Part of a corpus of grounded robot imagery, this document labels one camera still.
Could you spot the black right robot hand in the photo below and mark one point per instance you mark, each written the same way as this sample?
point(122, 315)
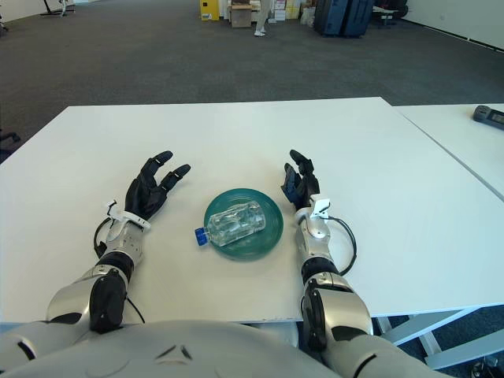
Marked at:
point(307, 187)

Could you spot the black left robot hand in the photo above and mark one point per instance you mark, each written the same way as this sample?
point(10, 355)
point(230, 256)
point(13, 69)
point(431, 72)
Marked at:
point(143, 197)

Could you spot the clear bottle with blue cap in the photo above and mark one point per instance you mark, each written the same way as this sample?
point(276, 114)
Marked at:
point(236, 224)

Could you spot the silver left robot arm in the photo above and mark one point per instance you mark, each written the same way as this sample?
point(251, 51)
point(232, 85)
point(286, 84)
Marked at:
point(71, 299)

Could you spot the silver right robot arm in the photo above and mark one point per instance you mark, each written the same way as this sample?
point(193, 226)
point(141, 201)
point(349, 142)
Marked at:
point(315, 236)

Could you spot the green round plate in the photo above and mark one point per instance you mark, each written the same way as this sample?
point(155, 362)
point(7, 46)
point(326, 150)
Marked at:
point(272, 234)

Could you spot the black office chair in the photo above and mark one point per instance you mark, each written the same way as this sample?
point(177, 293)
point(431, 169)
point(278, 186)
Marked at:
point(10, 137)

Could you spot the white plastic bag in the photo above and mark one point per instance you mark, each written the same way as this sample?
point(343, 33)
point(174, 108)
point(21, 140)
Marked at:
point(308, 16)

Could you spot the black suitcase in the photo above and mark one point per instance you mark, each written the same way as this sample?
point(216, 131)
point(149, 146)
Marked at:
point(327, 17)

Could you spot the blue suitcase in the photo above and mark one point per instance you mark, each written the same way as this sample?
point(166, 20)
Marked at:
point(357, 17)

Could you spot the person in beige trousers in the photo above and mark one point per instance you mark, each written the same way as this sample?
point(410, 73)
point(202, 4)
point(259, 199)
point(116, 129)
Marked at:
point(262, 15)

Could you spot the grey robot torso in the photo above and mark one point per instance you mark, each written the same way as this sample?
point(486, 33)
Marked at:
point(236, 350)

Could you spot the stack of white boxes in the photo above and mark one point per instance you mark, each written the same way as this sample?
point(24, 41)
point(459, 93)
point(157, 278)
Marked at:
point(287, 10)

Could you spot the brown cardboard box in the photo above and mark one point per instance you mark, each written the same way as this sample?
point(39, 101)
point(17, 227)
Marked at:
point(240, 16)

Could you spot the dark distant office chair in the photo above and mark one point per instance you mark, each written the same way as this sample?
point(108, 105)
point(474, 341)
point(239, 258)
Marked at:
point(391, 11)

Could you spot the black handheld device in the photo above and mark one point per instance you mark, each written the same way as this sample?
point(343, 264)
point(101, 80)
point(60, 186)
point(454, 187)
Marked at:
point(490, 116)

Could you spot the yellow cabinet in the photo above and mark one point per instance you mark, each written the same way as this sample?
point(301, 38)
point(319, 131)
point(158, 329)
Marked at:
point(209, 10)

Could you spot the black chair base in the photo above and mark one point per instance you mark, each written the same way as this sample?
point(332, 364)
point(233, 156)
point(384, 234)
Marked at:
point(57, 6)

